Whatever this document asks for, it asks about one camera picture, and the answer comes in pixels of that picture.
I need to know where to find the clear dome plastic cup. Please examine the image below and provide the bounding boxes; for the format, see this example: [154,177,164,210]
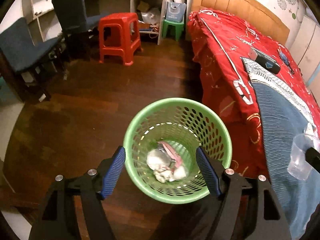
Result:
[287,133,319,181]

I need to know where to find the paper ball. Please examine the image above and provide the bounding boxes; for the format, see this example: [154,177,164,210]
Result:
[153,170,175,183]

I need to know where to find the pink snack bag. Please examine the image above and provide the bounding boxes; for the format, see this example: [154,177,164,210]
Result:
[158,141,183,168]

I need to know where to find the blue ribbed blanket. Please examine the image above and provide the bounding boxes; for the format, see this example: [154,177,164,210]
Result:
[242,57,319,239]

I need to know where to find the green plastic waste basket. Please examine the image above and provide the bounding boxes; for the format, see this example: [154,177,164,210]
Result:
[123,98,232,204]

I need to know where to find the black rectangular box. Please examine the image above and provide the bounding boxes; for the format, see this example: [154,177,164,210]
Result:
[248,47,280,75]

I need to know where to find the blue toy on bed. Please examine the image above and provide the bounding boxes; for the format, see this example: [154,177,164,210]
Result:
[277,48,294,74]

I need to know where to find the white wardrobe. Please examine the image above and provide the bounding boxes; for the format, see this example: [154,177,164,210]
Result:
[290,15,320,103]

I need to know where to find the red patterned duvet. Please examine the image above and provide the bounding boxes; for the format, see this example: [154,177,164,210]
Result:
[187,8,319,178]

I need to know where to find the dark blue chair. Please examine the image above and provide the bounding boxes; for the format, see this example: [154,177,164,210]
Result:
[1,17,61,102]

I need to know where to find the red plastic stool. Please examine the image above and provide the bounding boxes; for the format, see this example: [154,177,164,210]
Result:
[98,12,142,66]

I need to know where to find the black office chair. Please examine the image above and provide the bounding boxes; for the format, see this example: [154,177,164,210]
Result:
[52,0,106,57]

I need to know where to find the green small stool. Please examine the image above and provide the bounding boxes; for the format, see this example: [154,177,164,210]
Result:
[162,19,184,41]

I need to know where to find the wooden headboard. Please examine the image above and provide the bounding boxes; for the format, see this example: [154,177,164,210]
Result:
[191,0,290,45]

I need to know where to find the white desk with shelves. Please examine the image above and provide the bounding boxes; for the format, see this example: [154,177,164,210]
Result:
[22,0,173,44]

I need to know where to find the blue paper bag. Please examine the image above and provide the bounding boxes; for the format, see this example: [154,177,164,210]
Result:
[165,2,187,22]

